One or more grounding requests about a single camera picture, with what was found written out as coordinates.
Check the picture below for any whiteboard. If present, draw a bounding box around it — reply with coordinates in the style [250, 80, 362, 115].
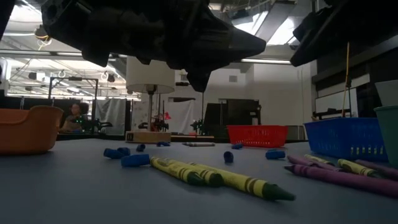
[315, 88, 359, 122]

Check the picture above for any teal plastic bin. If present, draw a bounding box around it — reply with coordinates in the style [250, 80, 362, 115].
[373, 105, 398, 169]

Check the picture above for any black pole stand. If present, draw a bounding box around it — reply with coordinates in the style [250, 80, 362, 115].
[175, 82, 206, 125]

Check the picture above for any black metal frame stand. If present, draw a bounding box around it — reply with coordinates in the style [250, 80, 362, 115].
[48, 77, 100, 134]

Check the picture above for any person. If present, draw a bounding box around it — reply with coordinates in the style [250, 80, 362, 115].
[58, 103, 90, 133]

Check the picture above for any black ceiling reel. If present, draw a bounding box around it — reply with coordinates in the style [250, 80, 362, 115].
[33, 24, 52, 51]

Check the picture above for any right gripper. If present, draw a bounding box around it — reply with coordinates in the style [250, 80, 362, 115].
[290, 0, 398, 67]

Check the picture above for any white shade table lamp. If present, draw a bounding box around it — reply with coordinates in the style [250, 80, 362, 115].
[125, 55, 177, 144]

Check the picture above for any black cabinet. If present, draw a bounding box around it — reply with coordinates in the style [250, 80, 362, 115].
[203, 98, 262, 140]

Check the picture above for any white hanging sheet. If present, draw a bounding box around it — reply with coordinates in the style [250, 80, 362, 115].
[164, 99, 203, 134]

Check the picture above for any blue slotted basket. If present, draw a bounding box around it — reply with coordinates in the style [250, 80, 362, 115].
[303, 117, 389, 162]

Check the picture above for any grey hanging sheet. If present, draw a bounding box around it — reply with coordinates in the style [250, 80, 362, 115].
[96, 98, 127, 136]

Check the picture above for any grey box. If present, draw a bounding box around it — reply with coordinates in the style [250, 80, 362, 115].
[287, 124, 306, 142]

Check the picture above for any yellow-green crayon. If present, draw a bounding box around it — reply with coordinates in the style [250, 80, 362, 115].
[164, 158, 224, 188]
[303, 154, 336, 166]
[149, 156, 206, 187]
[188, 161, 297, 202]
[337, 158, 385, 179]

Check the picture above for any orange plastic bin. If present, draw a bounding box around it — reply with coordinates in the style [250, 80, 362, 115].
[0, 105, 65, 157]

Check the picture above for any long ceiling light fixture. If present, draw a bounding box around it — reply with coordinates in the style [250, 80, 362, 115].
[241, 58, 293, 65]

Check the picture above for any red slotted basket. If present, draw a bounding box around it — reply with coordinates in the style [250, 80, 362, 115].
[226, 124, 289, 149]

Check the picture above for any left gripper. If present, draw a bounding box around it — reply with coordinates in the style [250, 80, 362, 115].
[41, 0, 233, 93]

